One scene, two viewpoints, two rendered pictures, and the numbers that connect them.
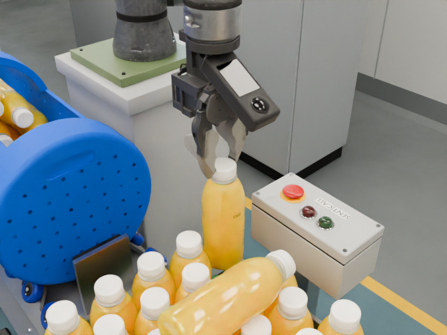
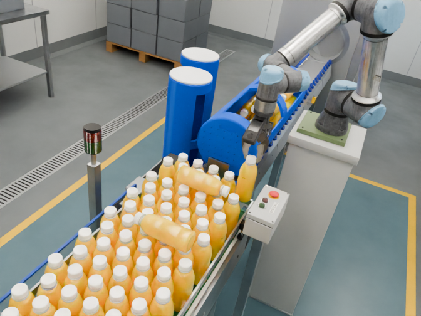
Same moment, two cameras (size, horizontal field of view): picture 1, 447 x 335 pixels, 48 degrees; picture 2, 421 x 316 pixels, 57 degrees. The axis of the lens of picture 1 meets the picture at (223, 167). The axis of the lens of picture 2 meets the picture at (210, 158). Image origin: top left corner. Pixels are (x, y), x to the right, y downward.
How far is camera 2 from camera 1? 1.09 m
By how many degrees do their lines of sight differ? 51
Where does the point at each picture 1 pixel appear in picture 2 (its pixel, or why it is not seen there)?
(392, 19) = not seen: outside the picture
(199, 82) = not seen: hidden behind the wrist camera
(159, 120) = (302, 155)
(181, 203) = (297, 203)
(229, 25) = (260, 106)
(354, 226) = (267, 214)
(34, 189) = (215, 127)
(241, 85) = (252, 127)
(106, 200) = (235, 151)
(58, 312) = (182, 155)
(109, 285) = (198, 161)
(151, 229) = not seen: hidden behind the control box
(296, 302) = (216, 202)
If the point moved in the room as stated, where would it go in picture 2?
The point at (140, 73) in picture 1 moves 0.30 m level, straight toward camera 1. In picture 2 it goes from (307, 131) to (257, 143)
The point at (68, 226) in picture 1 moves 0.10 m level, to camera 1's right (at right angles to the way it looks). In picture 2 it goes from (219, 148) to (228, 161)
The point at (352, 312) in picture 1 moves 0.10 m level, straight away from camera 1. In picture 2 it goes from (220, 217) to (249, 219)
